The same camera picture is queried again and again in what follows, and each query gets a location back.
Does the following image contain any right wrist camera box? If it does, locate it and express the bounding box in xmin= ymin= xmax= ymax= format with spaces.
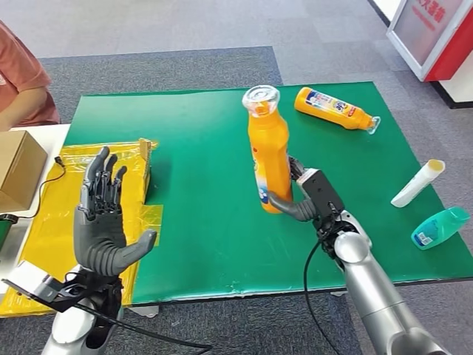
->
xmin=296 ymin=168 xmax=346 ymax=220

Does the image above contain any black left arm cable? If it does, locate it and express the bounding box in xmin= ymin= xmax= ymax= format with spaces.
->
xmin=72 ymin=301 xmax=213 ymax=355

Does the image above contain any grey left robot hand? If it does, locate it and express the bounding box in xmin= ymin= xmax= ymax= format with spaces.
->
xmin=73 ymin=146 xmax=158 ymax=278

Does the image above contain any thin black cable with plug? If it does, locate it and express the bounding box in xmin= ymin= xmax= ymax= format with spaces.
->
xmin=10 ymin=156 xmax=66 ymax=220

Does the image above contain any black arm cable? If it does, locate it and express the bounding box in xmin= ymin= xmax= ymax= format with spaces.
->
xmin=303 ymin=239 xmax=342 ymax=355
xmin=72 ymin=301 xmax=213 ymax=355

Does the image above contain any white platform with black edge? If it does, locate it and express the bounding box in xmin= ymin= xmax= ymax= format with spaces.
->
xmin=430 ymin=49 xmax=473 ymax=109

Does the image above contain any dark green object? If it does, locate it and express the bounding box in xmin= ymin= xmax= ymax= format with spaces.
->
xmin=0 ymin=214 xmax=18 ymax=249

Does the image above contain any orange bottle with clear cap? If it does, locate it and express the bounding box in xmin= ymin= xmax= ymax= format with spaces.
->
xmin=294 ymin=87 xmax=382 ymax=136
xmin=241 ymin=84 xmax=294 ymax=215

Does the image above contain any white tube with yellow cap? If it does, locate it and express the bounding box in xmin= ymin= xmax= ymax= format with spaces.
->
xmin=391 ymin=158 xmax=447 ymax=209

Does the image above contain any yellow plastic sheet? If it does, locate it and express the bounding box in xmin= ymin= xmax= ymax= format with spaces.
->
xmin=0 ymin=141 xmax=164 ymax=319

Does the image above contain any red and white sign stand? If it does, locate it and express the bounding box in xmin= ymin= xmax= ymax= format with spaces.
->
xmin=386 ymin=0 xmax=473 ymax=83

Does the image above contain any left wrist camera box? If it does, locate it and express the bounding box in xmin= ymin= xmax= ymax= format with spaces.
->
xmin=1 ymin=260 xmax=75 ymax=314

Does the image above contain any green table mat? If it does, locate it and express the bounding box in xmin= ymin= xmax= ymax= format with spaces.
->
xmin=63 ymin=81 xmax=473 ymax=307

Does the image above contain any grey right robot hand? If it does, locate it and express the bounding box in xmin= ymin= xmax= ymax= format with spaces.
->
xmin=268 ymin=155 xmax=319 ymax=223

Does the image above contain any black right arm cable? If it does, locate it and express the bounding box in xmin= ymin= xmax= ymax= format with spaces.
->
xmin=303 ymin=239 xmax=342 ymax=355

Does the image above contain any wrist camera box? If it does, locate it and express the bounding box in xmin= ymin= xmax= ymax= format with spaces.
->
xmin=1 ymin=260 xmax=75 ymax=314
xmin=296 ymin=168 xmax=346 ymax=220

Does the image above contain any brown cardboard box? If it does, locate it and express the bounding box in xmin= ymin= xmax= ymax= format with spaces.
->
xmin=0 ymin=130 xmax=48 ymax=214

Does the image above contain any white side table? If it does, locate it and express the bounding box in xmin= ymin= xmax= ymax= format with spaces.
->
xmin=0 ymin=124 xmax=71 ymax=295

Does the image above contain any teal plastic bottle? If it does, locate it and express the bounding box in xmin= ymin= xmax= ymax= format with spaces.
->
xmin=410 ymin=206 xmax=471 ymax=251

